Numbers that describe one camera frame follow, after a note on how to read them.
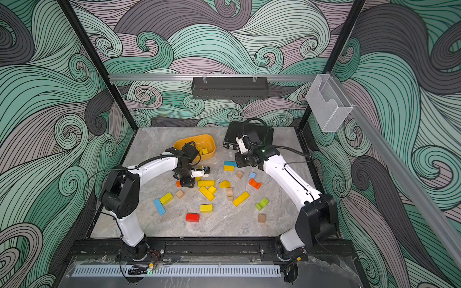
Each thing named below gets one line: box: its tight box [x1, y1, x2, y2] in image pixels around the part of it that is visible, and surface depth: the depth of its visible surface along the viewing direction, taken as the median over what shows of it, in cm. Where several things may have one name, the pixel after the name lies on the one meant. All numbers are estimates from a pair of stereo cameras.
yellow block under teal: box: [223, 165, 235, 172], surface depth 100 cm
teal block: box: [223, 160, 238, 168], surface depth 106 cm
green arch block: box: [255, 197, 269, 211], surface depth 87 cm
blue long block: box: [153, 198, 167, 216], surface depth 87 cm
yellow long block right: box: [232, 191, 251, 207], surface depth 89 cm
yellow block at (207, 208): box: [199, 204, 214, 213], surface depth 85 cm
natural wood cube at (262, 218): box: [258, 213, 266, 224], surface depth 83 cm
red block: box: [186, 213, 200, 223], surface depth 84 cm
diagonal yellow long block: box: [198, 185, 215, 202], surface depth 92 cm
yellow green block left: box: [159, 192, 174, 206], surface depth 89 cm
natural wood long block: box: [226, 187, 234, 201], surface depth 92 cm
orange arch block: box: [248, 177, 262, 190], surface depth 95 cm
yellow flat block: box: [197, 180, 216, 187], surface depth 94 cm
